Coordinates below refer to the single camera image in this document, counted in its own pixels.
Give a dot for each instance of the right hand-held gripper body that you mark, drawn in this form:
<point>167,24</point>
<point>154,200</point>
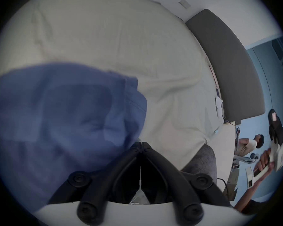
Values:
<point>281,149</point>

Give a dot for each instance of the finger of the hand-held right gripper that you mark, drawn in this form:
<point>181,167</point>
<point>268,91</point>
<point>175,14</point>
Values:
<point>274,123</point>

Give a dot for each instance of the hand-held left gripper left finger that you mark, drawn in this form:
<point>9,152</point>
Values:
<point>101,185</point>

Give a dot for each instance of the blue shirt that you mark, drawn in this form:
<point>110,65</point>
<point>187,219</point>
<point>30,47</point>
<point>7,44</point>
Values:
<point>61,116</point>

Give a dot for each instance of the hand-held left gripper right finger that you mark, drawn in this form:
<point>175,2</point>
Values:
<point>176,185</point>

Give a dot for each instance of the white wall switch plate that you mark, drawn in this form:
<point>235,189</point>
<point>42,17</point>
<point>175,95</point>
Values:
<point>184,3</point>

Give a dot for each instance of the grey padded headboard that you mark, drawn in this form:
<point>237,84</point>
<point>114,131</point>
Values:
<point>233,65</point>

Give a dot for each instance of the person's right forearm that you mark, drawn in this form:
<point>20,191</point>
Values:
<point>246,198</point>

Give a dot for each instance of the person's legs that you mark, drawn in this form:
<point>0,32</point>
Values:
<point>201,160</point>

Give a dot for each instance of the bed with beige sheet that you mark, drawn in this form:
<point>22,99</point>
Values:
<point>122,46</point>

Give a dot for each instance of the office chair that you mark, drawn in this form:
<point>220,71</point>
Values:
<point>246,158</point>

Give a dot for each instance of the brown carton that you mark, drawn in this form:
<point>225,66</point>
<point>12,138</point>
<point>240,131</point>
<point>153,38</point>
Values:
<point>233,183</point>

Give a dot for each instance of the person's right hand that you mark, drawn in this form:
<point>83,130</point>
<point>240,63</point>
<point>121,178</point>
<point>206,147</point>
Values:
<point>264,159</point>

